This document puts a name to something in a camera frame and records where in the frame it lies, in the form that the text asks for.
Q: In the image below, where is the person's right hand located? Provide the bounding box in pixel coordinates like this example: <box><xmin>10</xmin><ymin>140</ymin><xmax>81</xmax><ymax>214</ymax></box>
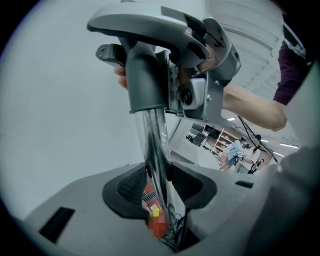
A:
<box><xmin>113</xmin><ymin>48</ymin><xmax>218</xmax><ymax>90</ymax></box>

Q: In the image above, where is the person's dark purple shirt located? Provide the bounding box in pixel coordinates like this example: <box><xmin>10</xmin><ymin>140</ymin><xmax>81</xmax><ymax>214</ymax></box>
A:
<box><xmin>272</xmin><ymin>14</ymin><xmax>316</xmax><ymax>106</ymax></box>

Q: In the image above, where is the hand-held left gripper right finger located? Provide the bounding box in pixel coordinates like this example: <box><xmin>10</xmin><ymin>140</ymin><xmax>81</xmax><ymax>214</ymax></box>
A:
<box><xmin>167</xmin><ymin>161</ymin><xmax>218</xmax><ymax>213</ymax></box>

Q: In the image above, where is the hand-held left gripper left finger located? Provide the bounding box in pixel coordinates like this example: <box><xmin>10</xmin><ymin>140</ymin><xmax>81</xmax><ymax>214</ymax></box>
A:
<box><xmin>102</xmin><ymin>162</ymin><xmax>151</xmax><ymax>219</ymax></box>

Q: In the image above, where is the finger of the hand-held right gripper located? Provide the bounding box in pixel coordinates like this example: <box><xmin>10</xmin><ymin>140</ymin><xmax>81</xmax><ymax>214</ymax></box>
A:
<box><xmin>95</xmin><ymin>43</ymin><xmax>127</xmax><ymax>68</ymax></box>
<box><xmin>154</xmin><ymin>49</ymin><xmax>169</xmax><ymax>76</ymax></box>

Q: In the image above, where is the grey shoulder strap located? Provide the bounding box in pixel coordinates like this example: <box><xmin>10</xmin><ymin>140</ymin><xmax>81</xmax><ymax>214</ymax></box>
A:
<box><xmin>282</xmin><ymin>22</ymin><xmax>308</xmax><ymax>62</ymax></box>

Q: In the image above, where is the black monitor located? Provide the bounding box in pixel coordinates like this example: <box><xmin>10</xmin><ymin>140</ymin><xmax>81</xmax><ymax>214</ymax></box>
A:
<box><xmin>204</xmin><ymin>124</ymin><xmax>222</xmax><ymax>140</ymax></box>
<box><xmin>189</xmin><ymin>122</ymin><xmax>205</xmax><ymax>135</ymax></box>

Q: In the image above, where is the silver metal vacuum tube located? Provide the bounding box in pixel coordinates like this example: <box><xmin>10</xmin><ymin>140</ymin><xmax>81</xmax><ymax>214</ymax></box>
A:
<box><xmin>134</xmin><ymin>106</ymin><xmax>187</xmax><ymax>223</ymax></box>

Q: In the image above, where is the person's right forearm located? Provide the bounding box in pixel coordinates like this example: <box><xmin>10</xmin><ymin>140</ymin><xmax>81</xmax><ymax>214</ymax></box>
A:
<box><xmin>221</xmin><ymin>81</ymin><xmax>288</xmax><ymax>133</ymax></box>

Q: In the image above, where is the thin black cable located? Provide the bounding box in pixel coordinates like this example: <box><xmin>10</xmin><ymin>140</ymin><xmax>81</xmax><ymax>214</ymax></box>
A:
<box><xmin>236</xmin><ymin>114</ymin><xmax>279</xmax><ymax>164</ymax></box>

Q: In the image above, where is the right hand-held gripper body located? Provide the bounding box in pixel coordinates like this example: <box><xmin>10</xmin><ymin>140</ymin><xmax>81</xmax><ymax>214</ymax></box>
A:
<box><xmin>166</xmin><ymin>18</ymin><xmax>242</xmax><ymax>126</ymax></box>

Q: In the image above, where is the grey gripper-mounted camera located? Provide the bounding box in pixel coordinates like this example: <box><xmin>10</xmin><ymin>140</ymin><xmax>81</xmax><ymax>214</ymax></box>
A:
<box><xmin>178</xmin><ymin>77</ymin><xmax>206</xmax><ymax>111</ymax></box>

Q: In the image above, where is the open wooden shelf unit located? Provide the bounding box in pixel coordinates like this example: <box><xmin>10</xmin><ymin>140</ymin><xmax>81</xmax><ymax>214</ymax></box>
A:
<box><xmin>211</xmin><ymin>128</ymin><xmax>241</xmax><ymax>156</ymax></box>

